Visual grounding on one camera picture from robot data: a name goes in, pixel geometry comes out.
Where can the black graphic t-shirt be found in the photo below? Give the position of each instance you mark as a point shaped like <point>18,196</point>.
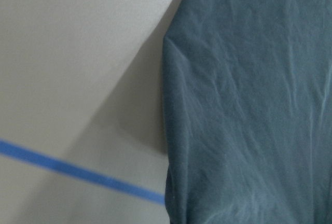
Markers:
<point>247,111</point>

